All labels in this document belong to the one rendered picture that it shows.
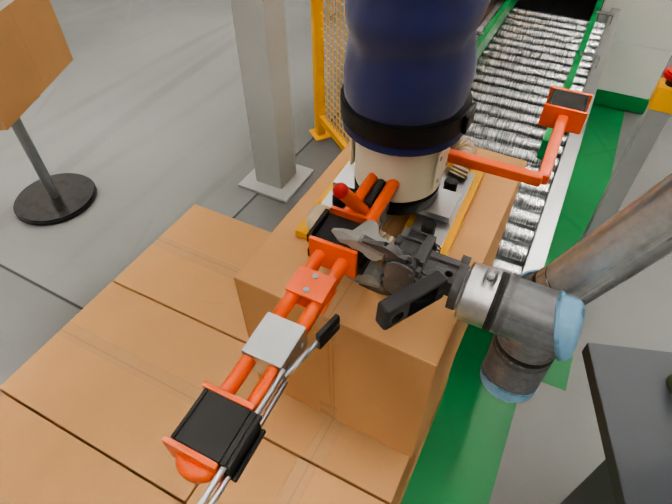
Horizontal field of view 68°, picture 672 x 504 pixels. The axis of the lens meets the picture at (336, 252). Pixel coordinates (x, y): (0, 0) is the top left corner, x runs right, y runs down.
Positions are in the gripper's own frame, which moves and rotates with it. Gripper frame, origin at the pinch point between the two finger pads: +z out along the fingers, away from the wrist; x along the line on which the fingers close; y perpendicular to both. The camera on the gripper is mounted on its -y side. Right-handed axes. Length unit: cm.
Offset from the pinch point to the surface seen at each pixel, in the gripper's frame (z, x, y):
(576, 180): -46, -112, 202
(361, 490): -13, -60, -12
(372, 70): 3.1, 21.8, 17.6
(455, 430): -30, -112, 37
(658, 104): -49, -17, 109
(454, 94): -8.8, 18.8, 22.1
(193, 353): 41, -59, -2
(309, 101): 124, -114, 209
